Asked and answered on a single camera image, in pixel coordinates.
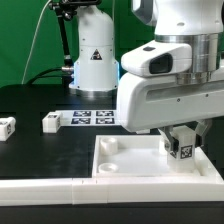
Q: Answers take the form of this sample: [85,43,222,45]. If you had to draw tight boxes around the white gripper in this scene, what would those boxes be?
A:
[117,68,224,157]

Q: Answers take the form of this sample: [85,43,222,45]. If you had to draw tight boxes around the white square table top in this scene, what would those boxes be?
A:
[92,135,224,184]

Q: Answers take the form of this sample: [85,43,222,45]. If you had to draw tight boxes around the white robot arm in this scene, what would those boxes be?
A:
[117,0,224,155]

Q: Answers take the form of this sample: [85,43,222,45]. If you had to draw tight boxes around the white tag base sheet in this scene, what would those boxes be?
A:
[60,110,120,126]

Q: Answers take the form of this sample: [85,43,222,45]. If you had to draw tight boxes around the white L-shaped obstacle fence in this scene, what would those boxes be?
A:
[0,177,224,206]

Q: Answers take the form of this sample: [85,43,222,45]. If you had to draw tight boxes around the black cables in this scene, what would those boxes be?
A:
[26,68,75,86]

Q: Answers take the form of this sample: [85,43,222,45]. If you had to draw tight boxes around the black camera stand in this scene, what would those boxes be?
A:
[48,0,102,67]

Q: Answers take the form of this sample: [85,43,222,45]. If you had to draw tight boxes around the white cable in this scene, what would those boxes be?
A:
[21,0,54,85]

